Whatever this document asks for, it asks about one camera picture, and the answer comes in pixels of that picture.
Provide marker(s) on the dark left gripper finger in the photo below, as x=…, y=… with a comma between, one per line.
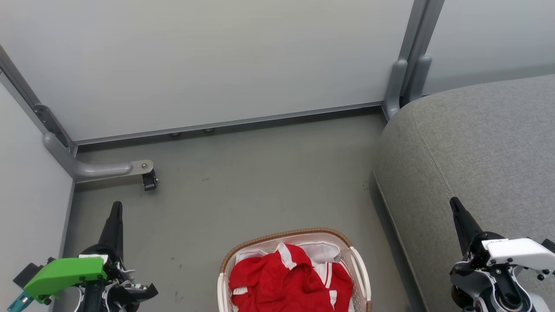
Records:
x=113, y=229

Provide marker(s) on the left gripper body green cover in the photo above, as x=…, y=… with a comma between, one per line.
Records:
x=65, y=273

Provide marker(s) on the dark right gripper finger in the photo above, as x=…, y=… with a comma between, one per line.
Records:
x=465, y=225

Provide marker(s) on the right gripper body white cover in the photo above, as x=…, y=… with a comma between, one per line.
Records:
x=520, y=253

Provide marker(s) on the red jersey with white trim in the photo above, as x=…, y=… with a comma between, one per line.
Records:
x=269, y=281

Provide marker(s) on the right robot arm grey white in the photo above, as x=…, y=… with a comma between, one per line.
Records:
x=477, y=288

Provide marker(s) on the grey fabric sofa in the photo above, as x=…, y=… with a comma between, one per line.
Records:
x=477, y=147

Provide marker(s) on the black caster wheel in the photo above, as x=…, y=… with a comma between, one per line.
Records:
x=150, y=181

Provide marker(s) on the grey partition foot bar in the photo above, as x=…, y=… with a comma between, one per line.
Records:
x=95, y=170

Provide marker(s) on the white laundry basket brown rim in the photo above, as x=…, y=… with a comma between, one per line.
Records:
x=357, y=268

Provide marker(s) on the white cloth in basket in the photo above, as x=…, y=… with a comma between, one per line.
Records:
x=323, y=251

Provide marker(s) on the grey partition foot leg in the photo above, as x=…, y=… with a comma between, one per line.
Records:
x=395, y=86
x=420, y=78

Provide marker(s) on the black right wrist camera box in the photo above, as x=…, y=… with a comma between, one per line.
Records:
x=550, y=245

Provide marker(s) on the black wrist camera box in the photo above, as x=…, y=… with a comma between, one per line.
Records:
x=550, y=245
x=28, y=273

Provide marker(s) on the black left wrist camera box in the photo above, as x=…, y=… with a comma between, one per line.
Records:
x=28, y=273

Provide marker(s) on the grey hinged partition frame post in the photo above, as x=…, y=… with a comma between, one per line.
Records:
x=39, y=112

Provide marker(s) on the grey partition bottom rail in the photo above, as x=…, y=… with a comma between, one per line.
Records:
x=225, y=123

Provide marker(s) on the grey partition corner post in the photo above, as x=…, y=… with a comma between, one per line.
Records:
x=418, y=34

